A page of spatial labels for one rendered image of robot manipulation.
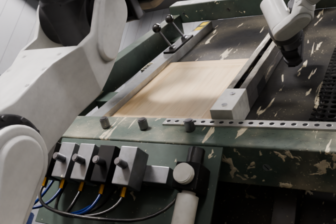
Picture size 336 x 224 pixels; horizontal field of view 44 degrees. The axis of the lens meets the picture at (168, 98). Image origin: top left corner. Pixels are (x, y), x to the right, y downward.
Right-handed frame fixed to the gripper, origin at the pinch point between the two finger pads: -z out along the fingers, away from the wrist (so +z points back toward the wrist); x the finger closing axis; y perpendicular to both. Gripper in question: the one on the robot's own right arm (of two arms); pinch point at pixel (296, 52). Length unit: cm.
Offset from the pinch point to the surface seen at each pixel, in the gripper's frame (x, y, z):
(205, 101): -21.9, 22.2, 15.8
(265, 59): -4.9, 7.8, 7.1
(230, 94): -22.6, 10.9, 24.4
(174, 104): -23.1, 32.4, 16.9
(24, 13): 134, 337, -147
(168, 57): 4, 52, -6
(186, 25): 205, 237, -331
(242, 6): 49, 40, -47
